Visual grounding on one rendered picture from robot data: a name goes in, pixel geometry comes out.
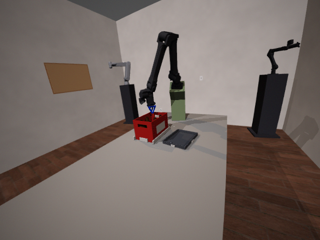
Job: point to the red crate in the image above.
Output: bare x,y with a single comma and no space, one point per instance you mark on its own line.
154,128

